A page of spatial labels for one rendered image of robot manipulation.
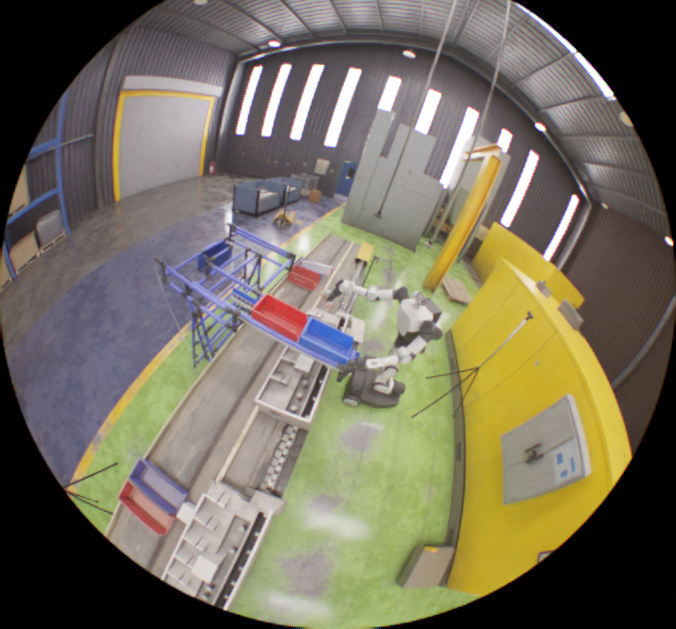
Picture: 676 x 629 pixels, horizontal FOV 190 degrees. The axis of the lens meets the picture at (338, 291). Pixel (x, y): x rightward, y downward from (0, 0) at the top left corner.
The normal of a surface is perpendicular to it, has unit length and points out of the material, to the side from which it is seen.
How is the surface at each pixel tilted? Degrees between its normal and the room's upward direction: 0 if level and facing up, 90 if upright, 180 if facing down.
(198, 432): 0
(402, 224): 90
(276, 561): 0
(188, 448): 0
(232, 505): 10
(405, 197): 90
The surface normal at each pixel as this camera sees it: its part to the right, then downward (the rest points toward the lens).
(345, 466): 0.28, -0.76
